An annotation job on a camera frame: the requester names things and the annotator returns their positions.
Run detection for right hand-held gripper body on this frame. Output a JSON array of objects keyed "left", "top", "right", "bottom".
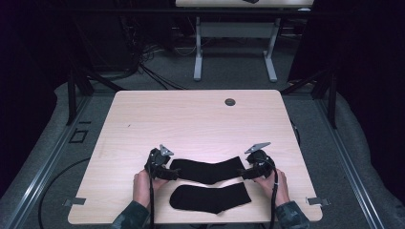
[{"left": 244, "top": 141, "right": 277, "bottom": 179}]

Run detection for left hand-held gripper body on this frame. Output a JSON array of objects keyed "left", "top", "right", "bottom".
[{"left": 144, "top": 144, "right": 176, "bottom": 179}]

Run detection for black sock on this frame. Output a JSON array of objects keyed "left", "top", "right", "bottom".
[
  {"left": 169, "top": 181, "right": 253, "bottom": 215},
  {"left": 169, "top": 156, "right": 246, "bottom": 186}
]

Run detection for person's left hand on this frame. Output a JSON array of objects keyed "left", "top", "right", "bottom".
[{"left": 133, "top": 169, "right": 170, "bottom": 210}]

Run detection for person's right hand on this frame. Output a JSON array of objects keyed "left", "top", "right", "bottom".
[{"left": 253, "top": 168, "right": 291, "bottom": 208}]

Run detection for black metal stand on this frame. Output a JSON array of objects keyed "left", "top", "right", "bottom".
[
  {"left": 280, "top": 68, "right": 339, "bottom": 130},
  {"left": 65, "top": 68, "right": 128, "bottom": 127}
]

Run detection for desk with white legs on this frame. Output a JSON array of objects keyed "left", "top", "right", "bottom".
[{"left": 175, "top": 0, "right": 314, "bottom": 83}]

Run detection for left hand-held gripper black cable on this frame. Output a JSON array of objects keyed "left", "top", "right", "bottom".
[{"left": 147, "top": 168, "right": 157, "bottom": 229}]

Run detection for hand-held gripper black cable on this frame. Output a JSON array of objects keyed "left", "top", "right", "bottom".
[
  {"left": 268, "top": 160, "right": 280, "bottom": 229},
  {"left": 147, "top": 168, "right": 157, "bottom": 229}
]

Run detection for right hand-held gripper black cable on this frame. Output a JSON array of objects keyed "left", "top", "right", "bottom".
[{"left": 268, "top": 160, "right": 280, "bottom": 229}]

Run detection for black cable beside table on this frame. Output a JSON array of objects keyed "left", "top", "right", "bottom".
[{"left": 288, "top": 118, "right": 302, "bottom": 147}]

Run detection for grey metal table bracket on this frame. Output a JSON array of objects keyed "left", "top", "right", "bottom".
[
  {"left": 306, "top": 197, "right": 331, "bottom": 207},
  {"left": 62, "top": 197, "right": 87, "bottom": 207}
]

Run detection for bundle of black floor cables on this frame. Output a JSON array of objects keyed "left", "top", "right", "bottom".
[{"left": 137, "top": 61, "right": 189, "bottom": 91}]

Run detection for aluminium floor rail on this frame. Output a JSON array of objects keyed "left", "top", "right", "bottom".
[
  {"left": 314, "top": 97, "right": 387, "bottom": 229},
  {"left": 3, "top": 94, "right": 94, "bottom": 229}
]

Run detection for long black floor cable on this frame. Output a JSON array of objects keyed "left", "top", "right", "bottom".
[{"left": 37, "top": 156, "right": 92, "bottom": 229}]

